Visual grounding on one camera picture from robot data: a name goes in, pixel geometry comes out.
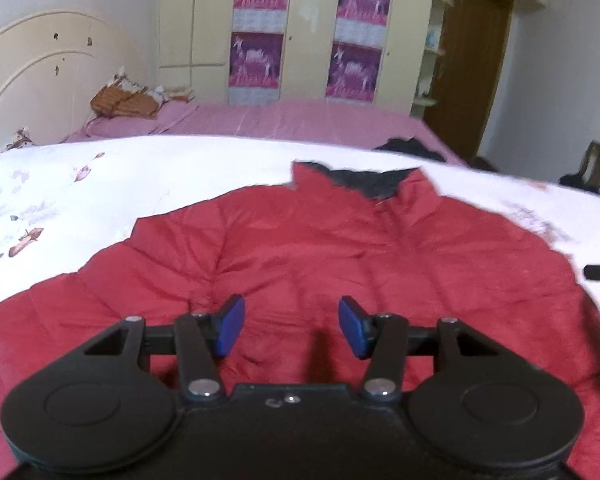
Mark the red quilted down jacket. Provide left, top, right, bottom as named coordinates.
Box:
left=0, top=164, right=600, bottom=479

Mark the dark garment on bed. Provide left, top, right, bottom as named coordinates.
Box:
left=375, top=138, right=446, bottom=162

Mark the pink striped blanket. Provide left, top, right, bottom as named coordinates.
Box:
left=67, top=100, right=465, bottom=166

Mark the lower right purple poster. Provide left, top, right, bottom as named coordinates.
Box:
left=325, top=42, right=382, bottom=103

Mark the brown wooden door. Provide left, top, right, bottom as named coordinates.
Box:
left=424, top=0, right=513, bottom=162

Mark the lower left purple poster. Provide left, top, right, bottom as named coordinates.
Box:
left=228, top=32, right=284, bottom=106

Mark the cream round headboard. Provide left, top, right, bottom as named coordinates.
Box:
left=0, top=10, right=154, bottom=151

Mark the upper right purple poster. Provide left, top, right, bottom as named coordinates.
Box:
left=334, top=0, right=391, bottom=50

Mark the cream wardrobe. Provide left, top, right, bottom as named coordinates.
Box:
left=158, top=0, right=432, bottom=112

